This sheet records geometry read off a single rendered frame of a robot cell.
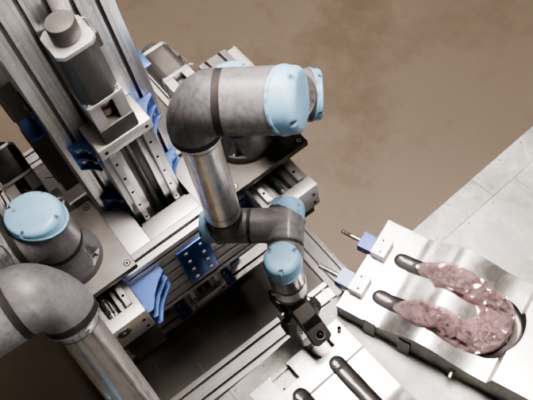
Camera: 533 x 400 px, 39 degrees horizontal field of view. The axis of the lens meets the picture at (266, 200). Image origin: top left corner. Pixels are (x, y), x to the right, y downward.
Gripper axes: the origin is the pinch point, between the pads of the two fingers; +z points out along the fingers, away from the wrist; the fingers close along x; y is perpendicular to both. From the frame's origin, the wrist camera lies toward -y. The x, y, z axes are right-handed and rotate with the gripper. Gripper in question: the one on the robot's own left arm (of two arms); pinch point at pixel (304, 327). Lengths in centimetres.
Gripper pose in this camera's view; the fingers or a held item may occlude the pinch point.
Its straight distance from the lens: 181.5
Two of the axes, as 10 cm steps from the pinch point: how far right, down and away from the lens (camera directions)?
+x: -8.0, 5.7, -1.9
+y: -5.8, -6.6, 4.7
